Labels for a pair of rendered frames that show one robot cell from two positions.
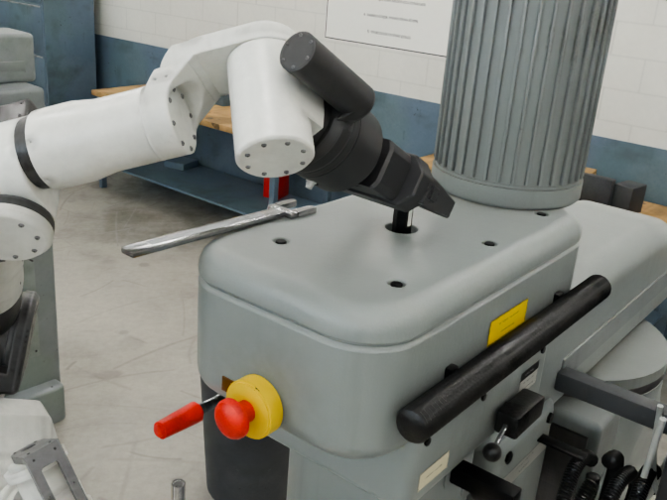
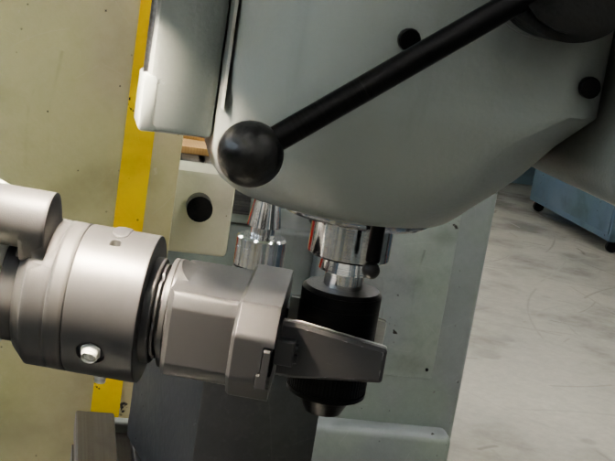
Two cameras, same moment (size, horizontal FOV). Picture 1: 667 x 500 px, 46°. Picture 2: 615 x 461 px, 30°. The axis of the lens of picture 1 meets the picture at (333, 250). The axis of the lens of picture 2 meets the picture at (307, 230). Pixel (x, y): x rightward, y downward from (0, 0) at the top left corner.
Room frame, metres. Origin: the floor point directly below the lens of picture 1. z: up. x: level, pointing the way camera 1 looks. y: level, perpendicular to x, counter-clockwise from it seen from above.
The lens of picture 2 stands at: (0.31, -0.47, 1.43)
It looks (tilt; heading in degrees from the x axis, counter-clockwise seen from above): 12 degrees down; 40
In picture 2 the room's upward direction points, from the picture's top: 9 degrees clockwise
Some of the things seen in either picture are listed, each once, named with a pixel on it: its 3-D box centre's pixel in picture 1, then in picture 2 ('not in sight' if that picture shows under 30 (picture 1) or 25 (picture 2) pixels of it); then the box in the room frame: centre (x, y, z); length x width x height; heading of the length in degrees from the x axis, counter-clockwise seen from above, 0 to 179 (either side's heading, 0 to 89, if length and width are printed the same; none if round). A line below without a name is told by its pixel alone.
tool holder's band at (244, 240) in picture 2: not in sight; (261, 241); (1.09, 0.23, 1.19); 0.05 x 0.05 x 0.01
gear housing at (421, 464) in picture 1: (403, 377); not in sight; (0.86, -0.10, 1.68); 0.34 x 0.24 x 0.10; 143
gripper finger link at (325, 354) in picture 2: not in sight; (329, 357); (0.80, -0.09, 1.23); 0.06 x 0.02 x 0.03; 128
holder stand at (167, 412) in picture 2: not in sight; (221, 387); (1.11, 0.28, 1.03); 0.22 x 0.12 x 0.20; 64
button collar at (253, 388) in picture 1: (254, 406); not in sight; (0.64, 0.06, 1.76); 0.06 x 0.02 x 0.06; 53
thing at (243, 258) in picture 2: not in sight; (255, 276); (1.09, 0.23, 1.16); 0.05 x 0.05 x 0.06
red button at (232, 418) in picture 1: (236, 416); not in sight; (0.62, 0.08, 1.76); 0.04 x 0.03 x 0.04; 53
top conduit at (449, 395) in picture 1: (520, 341); not in sight; (0.77, -0.21, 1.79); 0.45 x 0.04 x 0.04; 143
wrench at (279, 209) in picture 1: (224, 226); not in sight; (0.77, 0.12, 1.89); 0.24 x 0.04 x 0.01; 140
